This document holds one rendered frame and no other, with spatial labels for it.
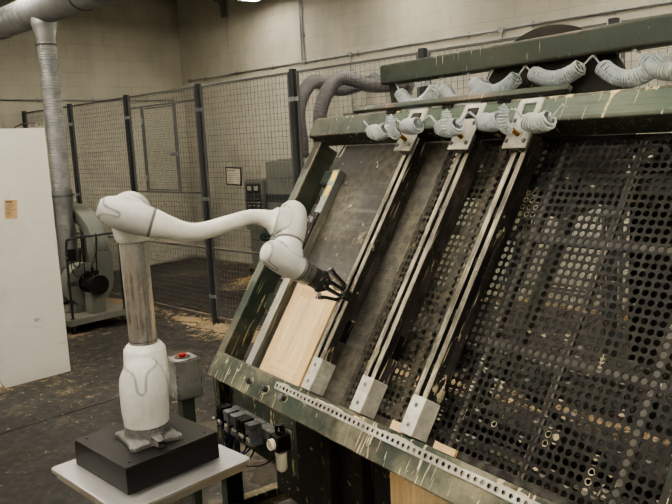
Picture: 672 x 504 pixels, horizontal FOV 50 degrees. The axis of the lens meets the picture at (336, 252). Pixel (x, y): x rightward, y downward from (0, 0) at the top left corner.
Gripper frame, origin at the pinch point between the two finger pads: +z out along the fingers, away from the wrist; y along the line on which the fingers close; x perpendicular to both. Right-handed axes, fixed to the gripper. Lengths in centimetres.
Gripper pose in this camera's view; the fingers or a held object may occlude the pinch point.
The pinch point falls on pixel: (349, 297)
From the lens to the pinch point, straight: 273.7
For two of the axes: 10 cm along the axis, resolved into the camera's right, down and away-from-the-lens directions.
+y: 4.0, -9.0, 1.8
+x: -5.8, -0.9, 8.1
